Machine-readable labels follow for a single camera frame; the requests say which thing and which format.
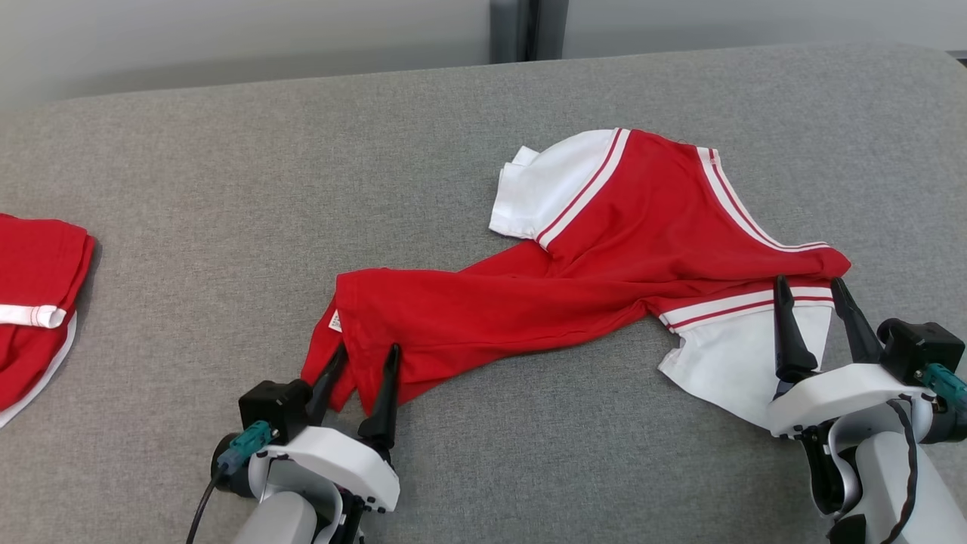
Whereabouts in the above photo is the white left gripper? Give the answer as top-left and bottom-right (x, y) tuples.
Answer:
(257, 344), (402, 515)

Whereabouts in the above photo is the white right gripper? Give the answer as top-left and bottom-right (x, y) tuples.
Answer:
(767, 276), (934, 439)

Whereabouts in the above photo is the red white basketball jersey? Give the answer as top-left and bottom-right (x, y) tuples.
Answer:
(301, 127), (852, 430)

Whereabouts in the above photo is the red shorts white trim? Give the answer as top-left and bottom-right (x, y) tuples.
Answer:
(0, 214), (97, 430)

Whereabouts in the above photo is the grey fabric sofa surface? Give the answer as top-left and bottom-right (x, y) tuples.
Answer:
(0, 42), (967, 544)

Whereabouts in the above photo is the teal left camera connector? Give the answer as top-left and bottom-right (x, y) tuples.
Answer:
(217, 421), (273, 475)

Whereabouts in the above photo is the teal camera connector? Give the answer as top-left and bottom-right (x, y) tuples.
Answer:
(217, 421), (273, 475)
(918, 363), (967, 413)

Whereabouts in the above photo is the teal right camera connector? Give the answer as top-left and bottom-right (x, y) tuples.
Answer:
(918, 363), (967, 413)

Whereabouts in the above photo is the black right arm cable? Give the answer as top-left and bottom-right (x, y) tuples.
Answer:
(876, 398), (919, 544)

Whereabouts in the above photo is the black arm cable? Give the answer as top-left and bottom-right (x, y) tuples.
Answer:
(185, 453), (227, 544)
(876, 398), (919, 544)

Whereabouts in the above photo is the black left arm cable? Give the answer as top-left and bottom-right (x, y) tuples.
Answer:
(185, 453), (227, 544)

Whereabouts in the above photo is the grey metal partition post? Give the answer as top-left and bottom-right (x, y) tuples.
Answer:
(490, 0), (569, 63)

